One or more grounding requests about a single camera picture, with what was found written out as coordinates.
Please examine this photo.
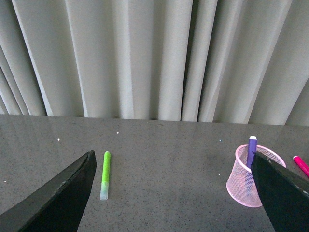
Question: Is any pink marker pen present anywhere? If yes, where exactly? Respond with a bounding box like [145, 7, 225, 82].
[293, 156, 309, 177]

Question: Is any pink mesh cup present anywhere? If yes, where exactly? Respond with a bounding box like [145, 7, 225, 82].
[226, 144, 287, 208]

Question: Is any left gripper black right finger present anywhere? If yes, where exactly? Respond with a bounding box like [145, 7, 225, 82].
[251, 152, 309, 232]

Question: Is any purple marker pen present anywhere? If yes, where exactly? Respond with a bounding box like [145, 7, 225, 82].
[244, 135, 258, 197]

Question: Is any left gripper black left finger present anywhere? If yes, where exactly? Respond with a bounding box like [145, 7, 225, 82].
[0, 151, 97, 232]

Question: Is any green marker pen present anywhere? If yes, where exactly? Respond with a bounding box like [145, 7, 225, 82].
[100, 151, 111, 201]

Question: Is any grey pleated curtain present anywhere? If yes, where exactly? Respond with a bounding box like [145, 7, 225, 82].
[0, 0, 309, 126]

